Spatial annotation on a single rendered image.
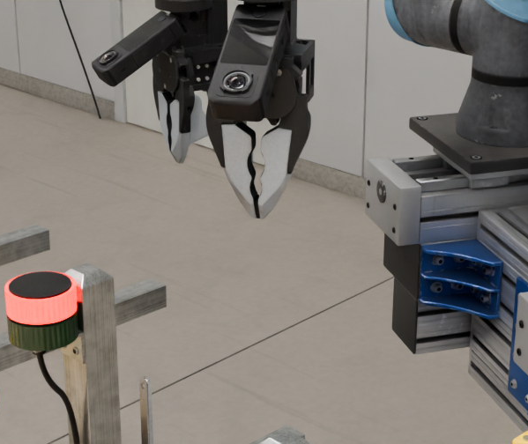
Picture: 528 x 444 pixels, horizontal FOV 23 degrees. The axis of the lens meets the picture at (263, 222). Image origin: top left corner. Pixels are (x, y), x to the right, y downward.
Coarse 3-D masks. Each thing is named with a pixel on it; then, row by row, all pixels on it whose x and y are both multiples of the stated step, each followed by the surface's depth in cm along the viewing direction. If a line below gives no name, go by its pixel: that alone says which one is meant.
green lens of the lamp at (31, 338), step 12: (12, 324) 108; (60, 324) 108; (72, 324) 109; (12, 336) 109; (24, 336) 108; (36, 336) 108; (48, 336) 108; (60, 336) 108; (72, 336) 110; (24, 348) 108; (36, 348) 108; (48, 348) 108
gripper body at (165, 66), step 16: (160, 0) 154; (208, 0) 155; (224, 0) 157; (176, 16) 156; (192, 16) 158; (208, 16) 157; (224, 16) 158; (192, 32) 157; (208, 32) 158; (224, 32) 159; (176, 48) 157; (192, 48) 157; (208, 48) 157; (160, 64) 159; (176, 64) 155; (192, 64) 156; (208, 64) 158; (160, 80) 160; (176, 80) 156; (192, 80) 157; (208, 80) 159
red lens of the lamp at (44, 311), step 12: (72, 288) 109; (12, 300) 107; (24, 300) 107; (36, 300) 107; (48, 300) 107; (60, 300) 107; (72, 300) 109; (12, 312) 108; (24, 312) 107; (36, 312) 107; (48, 312) 107; (60, 312) 108; (72, 312) 109
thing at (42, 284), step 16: (32, 272) 111; (48, 272) 111; (16, 288) 108; (32, 288) 108; (48, 288) 108; (64, 288) 108; (64, 320) 109; (80, 336) 112; (64, 352) 115; (80, 352) 113; (48, 384) 113; (64, 400) 114
